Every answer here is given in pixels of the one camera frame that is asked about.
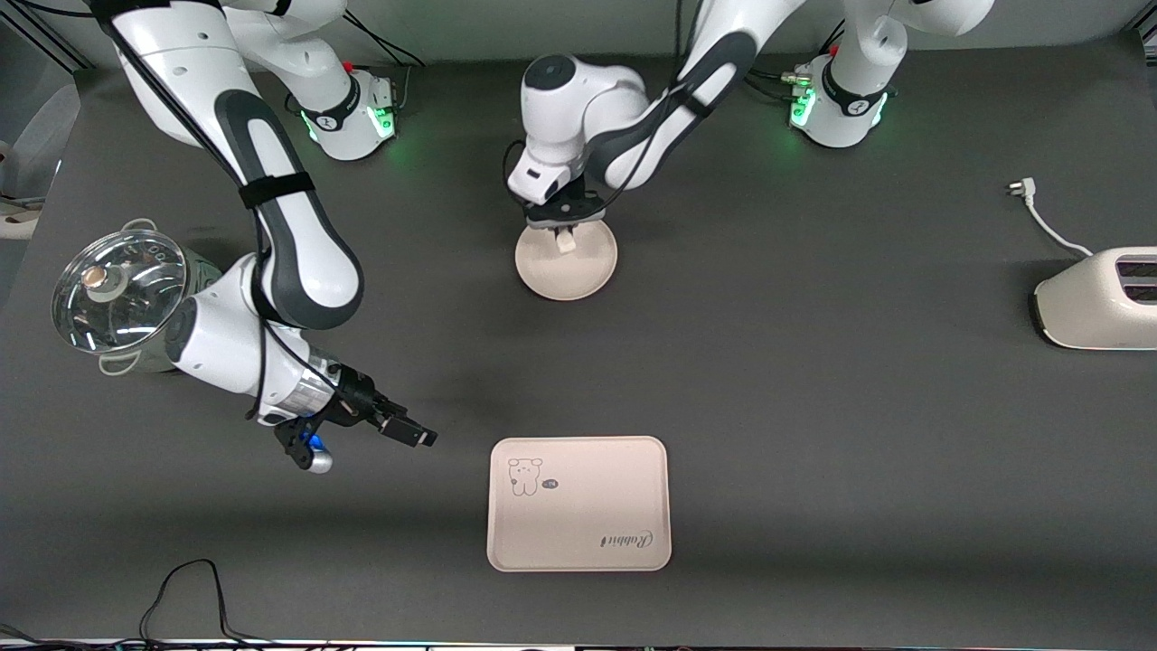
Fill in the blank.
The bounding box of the beige round plate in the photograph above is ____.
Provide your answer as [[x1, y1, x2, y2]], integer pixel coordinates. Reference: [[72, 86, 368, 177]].
[[514, 220, 619, 301]]

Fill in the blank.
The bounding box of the beige rabbit print tray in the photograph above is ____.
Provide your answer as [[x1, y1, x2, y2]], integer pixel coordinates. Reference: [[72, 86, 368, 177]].
[[487, 436, 673, 573]]

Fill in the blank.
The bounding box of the steel cooking pot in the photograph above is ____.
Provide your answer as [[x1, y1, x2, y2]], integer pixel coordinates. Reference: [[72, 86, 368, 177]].
[[95, 218, 225, 377]]

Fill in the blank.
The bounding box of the glass pot lid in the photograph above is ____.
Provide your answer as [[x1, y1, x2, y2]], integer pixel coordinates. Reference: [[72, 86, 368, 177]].
[[52, 229, 189, 354]]

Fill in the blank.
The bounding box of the white two-slot toaster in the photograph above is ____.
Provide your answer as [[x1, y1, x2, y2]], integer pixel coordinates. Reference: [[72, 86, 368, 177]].
[[1030, 247, 1157, 351]]

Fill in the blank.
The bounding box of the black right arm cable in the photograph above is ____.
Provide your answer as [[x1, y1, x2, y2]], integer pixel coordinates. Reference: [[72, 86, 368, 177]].
[[90, 0, 313, 421]]

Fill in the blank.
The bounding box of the black base cable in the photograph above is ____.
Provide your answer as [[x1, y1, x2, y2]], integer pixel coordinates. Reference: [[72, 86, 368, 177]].
[[342, 7, 426, 70], [743, 65, 814, 102]]

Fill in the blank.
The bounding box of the black looped floor cable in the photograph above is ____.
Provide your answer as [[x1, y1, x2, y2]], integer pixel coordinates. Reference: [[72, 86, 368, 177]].
[[138, 559, 272, 648]]

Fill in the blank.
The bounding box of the white toaster power cable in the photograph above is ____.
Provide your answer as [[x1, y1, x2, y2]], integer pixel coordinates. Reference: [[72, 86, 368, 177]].
[[1007, 178, 1095, 259]]

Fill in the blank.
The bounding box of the black frame strut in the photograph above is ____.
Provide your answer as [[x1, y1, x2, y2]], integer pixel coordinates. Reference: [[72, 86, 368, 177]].
[[0, 0, 93, 73]]

